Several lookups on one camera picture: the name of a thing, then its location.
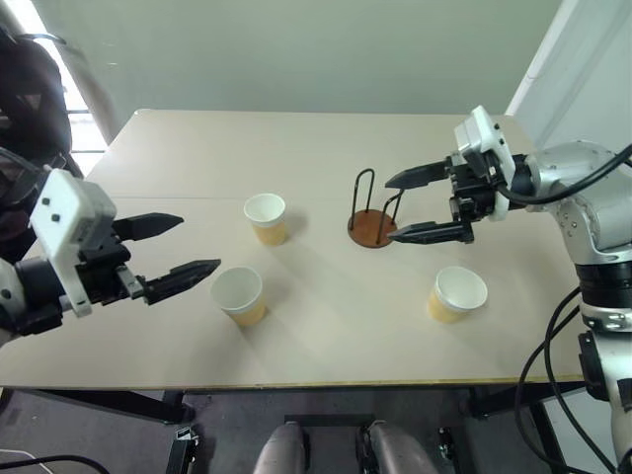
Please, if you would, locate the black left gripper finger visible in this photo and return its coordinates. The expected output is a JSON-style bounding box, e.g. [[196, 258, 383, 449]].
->
[[141, 258, 222, 306], [113, 212, 186, 244]]

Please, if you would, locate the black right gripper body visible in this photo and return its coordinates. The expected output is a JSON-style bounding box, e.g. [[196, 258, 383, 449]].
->
[[445, 151, 500, 245]]

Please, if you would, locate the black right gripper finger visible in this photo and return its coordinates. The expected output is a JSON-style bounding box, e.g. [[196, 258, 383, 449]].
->
[[384, 158, 453, 191], [387, 218, 476, 246]]

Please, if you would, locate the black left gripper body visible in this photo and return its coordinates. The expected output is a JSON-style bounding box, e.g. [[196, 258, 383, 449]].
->
[[77, 218, 150, 308]]

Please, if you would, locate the yellow paper cup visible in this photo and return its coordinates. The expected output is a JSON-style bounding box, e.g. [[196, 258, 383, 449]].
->
[[243, 193, 288, 248], [209, 266, 269, 328], [426, 266, 489, 325]]

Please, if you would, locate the dark bulky background object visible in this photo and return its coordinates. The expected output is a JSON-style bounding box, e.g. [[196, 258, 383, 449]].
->
[[0, 22, 86, 266]]

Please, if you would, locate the white partition panel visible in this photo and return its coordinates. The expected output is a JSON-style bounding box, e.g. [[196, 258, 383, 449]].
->
[[503, 0, 632, 152]]

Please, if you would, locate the dark rounded grey shape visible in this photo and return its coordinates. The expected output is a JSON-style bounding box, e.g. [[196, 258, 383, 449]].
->
[[365, 420, 438, 474], [252, 423, 308, 474]]

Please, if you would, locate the black right arm wrist cable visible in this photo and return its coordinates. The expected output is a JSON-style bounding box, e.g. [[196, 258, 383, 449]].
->
[[493, 142, 632, 205]]

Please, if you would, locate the wire cup holder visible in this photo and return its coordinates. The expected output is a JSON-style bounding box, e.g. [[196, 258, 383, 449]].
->
[[347, 168, 407, 250]]

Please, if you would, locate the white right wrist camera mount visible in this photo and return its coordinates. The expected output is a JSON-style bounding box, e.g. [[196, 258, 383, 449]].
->
[[453, 104, 515, 221]]

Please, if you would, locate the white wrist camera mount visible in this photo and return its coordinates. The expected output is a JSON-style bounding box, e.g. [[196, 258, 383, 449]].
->
[[453, 104, 515, 221], [28, 168, 119, 318]]

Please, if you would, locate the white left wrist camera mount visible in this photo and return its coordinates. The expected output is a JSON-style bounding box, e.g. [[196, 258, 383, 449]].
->
[[28, 168, 119, 318]]

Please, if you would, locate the black robot body cable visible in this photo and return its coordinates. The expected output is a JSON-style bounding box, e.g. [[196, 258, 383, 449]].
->
[[542, 304, 624, 474], [513, 285, 584, 474]]

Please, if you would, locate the black floor cable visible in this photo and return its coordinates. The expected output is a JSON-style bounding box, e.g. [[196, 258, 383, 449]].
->
[[0, 452, 113, 474]]

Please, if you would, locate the white floor cable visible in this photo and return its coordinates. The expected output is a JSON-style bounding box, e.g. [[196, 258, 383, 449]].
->
[[0, 447, 56, 474]]

